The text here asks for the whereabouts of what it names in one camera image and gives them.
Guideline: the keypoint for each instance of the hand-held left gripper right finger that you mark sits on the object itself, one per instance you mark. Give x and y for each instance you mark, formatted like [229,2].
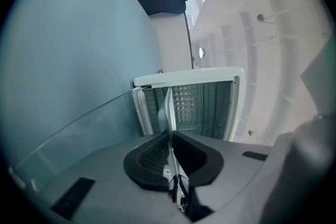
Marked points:
[231,160]

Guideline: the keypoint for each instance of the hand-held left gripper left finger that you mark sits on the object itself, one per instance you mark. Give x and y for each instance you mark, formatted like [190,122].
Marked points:
[118,199]

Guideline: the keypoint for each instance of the silver baking tray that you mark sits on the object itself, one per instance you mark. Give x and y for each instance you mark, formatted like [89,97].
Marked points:
[168,118]

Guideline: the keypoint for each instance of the black curved rail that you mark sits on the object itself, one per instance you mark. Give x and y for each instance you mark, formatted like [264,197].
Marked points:
[189,36]

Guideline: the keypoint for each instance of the white toaster oven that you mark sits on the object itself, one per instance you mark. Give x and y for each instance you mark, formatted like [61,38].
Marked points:
[189,73]

